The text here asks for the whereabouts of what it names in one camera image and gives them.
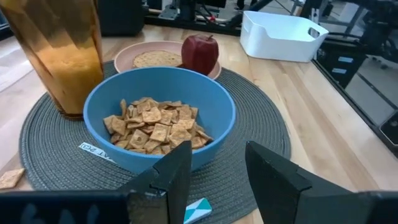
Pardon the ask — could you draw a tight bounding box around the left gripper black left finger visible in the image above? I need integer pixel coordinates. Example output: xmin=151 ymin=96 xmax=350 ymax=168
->
xmin=118 ymin=140 xmax=193 ymax=224

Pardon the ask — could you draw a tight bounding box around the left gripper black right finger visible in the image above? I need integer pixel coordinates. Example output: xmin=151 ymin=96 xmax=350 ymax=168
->
xmin=244 ymin=140 xmax=359 ymax=224

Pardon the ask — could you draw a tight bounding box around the blue bowl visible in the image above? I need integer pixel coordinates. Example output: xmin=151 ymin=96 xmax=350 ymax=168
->
xmin=83 ymin=66 xmax=236 ymax=175

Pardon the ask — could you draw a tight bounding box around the red apple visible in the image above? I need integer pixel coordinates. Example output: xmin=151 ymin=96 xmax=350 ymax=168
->
xmin=181 ymin=34 xmax=220 ymax=76

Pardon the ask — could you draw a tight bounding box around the white plastic bin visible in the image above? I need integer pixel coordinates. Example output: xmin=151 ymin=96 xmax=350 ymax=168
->
xmin=239 ymin=11 xmax=330 ymax=63

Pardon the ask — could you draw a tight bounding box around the teal white patterned tag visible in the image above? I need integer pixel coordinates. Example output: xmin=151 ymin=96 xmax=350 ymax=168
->
xmin=183 ymin=197 xmax=213 ymax=224

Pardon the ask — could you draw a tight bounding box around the cinnamon cereal squares heap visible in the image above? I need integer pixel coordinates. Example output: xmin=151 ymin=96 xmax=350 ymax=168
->
xmin=103 ymin=96 xmax=215 ymax=156

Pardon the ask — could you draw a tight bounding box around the grey round woven placemat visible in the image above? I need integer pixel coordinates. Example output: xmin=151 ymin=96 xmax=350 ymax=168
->
xmin=19 ymin=60 xmax=292 ymax=224

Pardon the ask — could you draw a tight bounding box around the white label strip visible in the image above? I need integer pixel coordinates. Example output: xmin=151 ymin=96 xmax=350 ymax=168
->
xmin=78 ymin=142 xmax=116 ymax=164

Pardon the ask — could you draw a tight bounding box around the pink plate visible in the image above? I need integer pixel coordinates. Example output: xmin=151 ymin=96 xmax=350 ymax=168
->
xmin=113 ymin=40 xmax=222 ymax=80

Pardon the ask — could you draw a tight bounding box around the stray cereal square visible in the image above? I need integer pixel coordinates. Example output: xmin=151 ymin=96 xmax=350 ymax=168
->
xmin=0 ymin=167 xmax=26 ymax=190

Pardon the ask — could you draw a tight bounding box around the black two-slot toaster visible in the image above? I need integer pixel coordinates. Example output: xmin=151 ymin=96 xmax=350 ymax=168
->
xmin=96 ymin=0 xmax=146 ymax=37

